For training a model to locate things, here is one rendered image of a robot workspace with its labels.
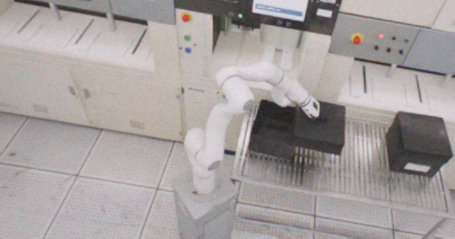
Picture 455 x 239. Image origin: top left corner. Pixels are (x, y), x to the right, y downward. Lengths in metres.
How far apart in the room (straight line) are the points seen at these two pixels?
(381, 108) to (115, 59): 1.79
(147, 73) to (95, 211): 1.07
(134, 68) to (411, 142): 1.80
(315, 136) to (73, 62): 1.69
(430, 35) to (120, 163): 2.40
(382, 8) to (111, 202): 2.27
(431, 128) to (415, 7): 0.77
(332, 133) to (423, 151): 0.53
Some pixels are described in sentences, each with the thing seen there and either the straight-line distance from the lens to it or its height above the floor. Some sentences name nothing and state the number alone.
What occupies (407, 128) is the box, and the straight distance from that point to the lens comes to 2.42.
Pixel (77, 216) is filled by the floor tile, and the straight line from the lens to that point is 3.15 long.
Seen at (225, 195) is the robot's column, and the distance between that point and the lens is 2.22.
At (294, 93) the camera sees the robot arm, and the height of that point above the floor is 1.27.
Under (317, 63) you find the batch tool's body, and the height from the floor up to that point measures 1.23.
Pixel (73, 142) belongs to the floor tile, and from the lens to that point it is 3.49.
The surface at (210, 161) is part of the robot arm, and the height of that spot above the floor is 1.17.
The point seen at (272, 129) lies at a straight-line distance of 2.46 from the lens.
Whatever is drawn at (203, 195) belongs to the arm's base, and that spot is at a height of 0.77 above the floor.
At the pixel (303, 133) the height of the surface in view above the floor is 1.06.
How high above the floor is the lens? 2.75
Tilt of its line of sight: 47 degrees down
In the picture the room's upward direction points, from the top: 11 degrees clockwise
